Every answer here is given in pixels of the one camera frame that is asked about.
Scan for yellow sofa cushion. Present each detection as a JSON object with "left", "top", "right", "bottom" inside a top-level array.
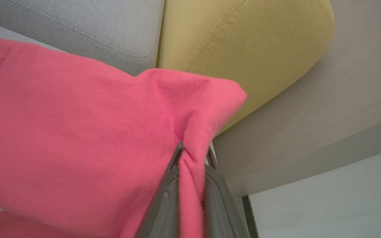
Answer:
[{"left": 157, "top": 0, "right": 335, "bottom": 136}]

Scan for red basketball jersey white sleeves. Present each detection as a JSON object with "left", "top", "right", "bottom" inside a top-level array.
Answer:
[{"left": 0, "top": 38, "right": 248, "bottom": 238}]

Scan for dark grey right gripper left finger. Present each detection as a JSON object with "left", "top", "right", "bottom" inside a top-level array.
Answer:
[{"left": 134, "top": 143, "right": 185, "bottom": 238}]

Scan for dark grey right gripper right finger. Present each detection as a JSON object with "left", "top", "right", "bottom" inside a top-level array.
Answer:
[{"left": 203, "top": 141, "right": 251, "bottom": 238}]

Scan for grey sofa back cushion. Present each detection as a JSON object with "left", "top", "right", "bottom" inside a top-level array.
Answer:
[{"left": 0, "top": 0, "right": 166, "bottom": 76}]

